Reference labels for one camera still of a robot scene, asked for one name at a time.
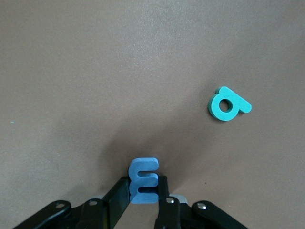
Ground teal letter q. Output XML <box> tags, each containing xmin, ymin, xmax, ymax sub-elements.
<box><xmin>207</xmin><ymin>86</ymin><xmax>253</xmax><ymax>122</ymax></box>

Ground blue letter m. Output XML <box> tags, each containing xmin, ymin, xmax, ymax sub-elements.
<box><xmin>128</xmin><ymin>157</ymin><xmax>159</xmax><ymax>205</ymax></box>

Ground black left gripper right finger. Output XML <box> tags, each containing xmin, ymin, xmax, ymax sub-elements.
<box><xmin>154</xmin><ymin>176</ymin><xmax>248</xmax><ymax>229</ymax></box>

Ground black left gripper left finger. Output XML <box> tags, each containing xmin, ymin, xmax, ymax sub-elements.
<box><xmin>11</xmin><ymin>177</ymin><xmax>132</xmax><ymax>229</ymax></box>

